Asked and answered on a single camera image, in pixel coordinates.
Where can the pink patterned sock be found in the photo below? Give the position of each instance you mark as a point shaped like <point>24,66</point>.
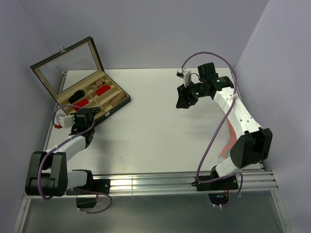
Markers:
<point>225,153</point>

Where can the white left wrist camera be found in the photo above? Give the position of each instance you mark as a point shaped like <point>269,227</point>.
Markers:
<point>64,121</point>

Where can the red rolled sock right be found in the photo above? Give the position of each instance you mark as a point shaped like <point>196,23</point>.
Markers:
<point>102,89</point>

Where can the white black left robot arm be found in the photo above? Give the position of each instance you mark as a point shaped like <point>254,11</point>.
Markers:
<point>48,175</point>

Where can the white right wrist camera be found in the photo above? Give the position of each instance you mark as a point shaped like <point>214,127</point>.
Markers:
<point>185,74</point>

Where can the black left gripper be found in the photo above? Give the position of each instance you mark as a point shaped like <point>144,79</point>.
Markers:
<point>74,127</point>

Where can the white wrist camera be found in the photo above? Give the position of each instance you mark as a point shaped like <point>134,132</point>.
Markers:
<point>185,74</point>
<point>64,121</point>

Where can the black compartment storage box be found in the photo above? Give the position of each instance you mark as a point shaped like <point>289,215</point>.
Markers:
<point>75,68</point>

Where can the tan ribbed sock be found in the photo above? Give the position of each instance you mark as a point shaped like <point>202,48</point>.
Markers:
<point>117,99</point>

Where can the red rolled sock left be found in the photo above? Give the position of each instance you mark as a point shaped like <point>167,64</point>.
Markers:
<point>80,104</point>

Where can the beige rolled sock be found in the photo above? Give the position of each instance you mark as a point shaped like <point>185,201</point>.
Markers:
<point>98,84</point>

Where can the black rolled sock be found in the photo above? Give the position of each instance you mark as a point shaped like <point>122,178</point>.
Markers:
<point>76,96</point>

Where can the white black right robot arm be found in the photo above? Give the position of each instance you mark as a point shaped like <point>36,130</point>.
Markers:
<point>253,142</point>

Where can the aluminium rail frame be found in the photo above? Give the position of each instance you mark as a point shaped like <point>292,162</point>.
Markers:
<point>149,151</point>

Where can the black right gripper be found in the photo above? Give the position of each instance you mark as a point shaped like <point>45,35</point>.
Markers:
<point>184,97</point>

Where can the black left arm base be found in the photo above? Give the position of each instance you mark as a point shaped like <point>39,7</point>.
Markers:
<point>98,187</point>

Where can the red rolled sock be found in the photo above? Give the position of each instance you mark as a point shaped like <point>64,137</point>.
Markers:
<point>102,89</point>
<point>80,104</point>

